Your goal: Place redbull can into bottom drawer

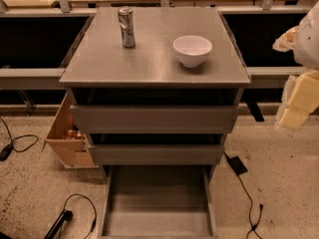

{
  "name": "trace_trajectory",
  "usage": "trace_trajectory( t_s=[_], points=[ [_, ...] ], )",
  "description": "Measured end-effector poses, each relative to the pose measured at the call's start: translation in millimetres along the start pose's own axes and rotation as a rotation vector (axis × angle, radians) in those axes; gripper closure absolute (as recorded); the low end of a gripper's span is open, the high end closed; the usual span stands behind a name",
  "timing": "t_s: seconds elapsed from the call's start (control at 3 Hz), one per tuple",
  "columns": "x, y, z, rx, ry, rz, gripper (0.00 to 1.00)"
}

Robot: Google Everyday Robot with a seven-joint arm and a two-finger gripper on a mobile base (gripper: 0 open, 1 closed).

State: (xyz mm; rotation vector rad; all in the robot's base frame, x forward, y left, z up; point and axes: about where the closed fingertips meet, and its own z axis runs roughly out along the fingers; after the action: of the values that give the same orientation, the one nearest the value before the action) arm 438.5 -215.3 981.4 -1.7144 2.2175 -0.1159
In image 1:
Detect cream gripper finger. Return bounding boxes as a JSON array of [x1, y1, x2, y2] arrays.
[[272, 27, 297, 52], [278, 71, 319, 129]]

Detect silver redbull can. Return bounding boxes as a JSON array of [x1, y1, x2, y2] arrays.
[[118, 7, 136, 48]]

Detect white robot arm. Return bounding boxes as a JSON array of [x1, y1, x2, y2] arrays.
[[272, 2, 319, 134]]

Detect grey drawer cabinet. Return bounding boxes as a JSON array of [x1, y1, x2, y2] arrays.
[[59, 6, 251, 181]]

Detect grey open bottom drawer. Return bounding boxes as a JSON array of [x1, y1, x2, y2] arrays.
[[98, 166, 218, 239]]

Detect grey middle drawer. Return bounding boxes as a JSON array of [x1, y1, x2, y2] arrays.
[[89, 144, 223, 165]]

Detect grey top drawer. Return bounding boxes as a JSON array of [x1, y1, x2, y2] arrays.
[[70, 105, 238, 133]]

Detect white ceramic bowl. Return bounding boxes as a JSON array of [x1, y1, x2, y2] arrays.
[[173, 36, 212, 68]]

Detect black power adapter right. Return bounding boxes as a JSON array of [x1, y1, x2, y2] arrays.
[[227, 156, 248, 175]]

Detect copper items in box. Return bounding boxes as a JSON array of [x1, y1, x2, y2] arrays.
[[65, 129, 85, 139]]

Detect cardboard box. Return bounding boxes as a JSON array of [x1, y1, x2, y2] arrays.
[[46, 96, 95, 168]]

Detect black cable right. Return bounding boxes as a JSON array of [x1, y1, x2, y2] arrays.
[[223, 151, 265, 239]]

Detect black tool with cable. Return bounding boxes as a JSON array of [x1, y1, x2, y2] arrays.
[[44, 193, 98, 239]]

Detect black adapter with cable left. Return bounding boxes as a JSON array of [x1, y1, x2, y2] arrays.
[[0, 118, 39, 161]]

